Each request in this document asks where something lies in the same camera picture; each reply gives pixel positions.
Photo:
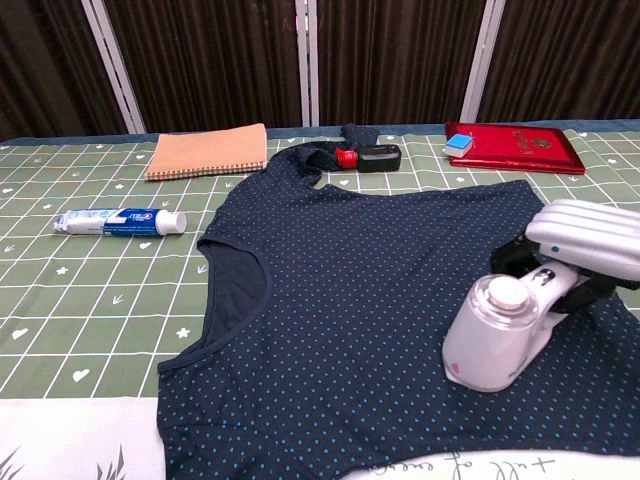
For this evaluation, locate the brown spiral notebook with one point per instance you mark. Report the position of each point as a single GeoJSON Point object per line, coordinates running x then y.
{"type": "Point", "coordinates": [210, 150]}

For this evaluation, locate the blue white eraser block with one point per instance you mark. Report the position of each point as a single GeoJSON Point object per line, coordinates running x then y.
{"type": "Point", "coordinates": [457, 144]}

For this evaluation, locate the small black device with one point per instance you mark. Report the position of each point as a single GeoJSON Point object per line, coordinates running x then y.
{"type": "Point", "coordinates": [380, 159]}

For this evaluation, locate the white handheld steamer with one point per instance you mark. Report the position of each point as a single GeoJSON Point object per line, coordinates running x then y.
{"type": "Point", "coordinates": [490, 340]}

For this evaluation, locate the red certificate book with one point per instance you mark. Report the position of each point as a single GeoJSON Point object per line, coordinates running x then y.
{"type": "Point", "coordinates": [520, 147]}

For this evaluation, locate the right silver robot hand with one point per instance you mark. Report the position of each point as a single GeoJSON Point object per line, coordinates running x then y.
{"type": "Point", "coordinates": [585, 235]}

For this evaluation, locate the dark brown curtain panel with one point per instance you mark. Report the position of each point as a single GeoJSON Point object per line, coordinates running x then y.
{"type": "Point", "coordinates": [210, 60]}
{"type": "Point", "coordinates": [570, 55]}
{"type": "Point", "coordinates": [390, 60]}
{"type": "Point", "coordinates": [45, 65]}

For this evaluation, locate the navy dotted t-shirt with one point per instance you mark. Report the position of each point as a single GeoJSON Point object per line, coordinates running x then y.
{"type": "Point", "coordinates": [350, 310]}

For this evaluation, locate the white partition frame post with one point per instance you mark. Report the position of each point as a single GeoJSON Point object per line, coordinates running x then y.
{"type": "Point", "coordinates": [115, 70]}
{"type": "Point", "coordinates": [306, 65]}
{"type": "Point", "coordinates": [481, 60]}

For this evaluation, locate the green grid tablecloth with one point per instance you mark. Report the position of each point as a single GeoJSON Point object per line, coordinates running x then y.
{"type": "Point", "coordinates": [75, 300]}

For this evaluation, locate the white blue toothpaste tube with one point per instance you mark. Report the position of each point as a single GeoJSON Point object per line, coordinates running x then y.
{"type": "Point", "coordinates": [115, 221]}

